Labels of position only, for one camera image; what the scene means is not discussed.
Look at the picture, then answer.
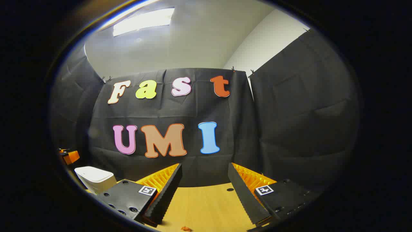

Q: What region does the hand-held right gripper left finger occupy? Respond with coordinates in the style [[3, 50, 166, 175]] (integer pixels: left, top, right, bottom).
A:
[[97, 163, 183, 227]]

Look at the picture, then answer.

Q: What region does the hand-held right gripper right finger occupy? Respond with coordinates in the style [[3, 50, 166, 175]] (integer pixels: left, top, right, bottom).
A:
[[228, 162, 322, 226]]

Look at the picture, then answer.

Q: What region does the white desktop garbage bin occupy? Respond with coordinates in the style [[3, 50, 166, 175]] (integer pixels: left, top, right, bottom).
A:
[[74, 166, 117, 195]]

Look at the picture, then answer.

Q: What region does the wooden desktop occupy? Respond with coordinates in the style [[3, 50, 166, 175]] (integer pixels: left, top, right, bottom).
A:
[[85, 182, 258, 232]]

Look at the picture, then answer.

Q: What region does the black backdrop cloth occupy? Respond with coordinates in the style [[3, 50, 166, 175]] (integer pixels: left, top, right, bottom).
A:
[[50, 29, 360, 194]]

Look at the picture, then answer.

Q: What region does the ceiling light panel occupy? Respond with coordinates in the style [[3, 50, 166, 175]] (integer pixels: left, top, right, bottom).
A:
[[113, 8, 175, 37]]

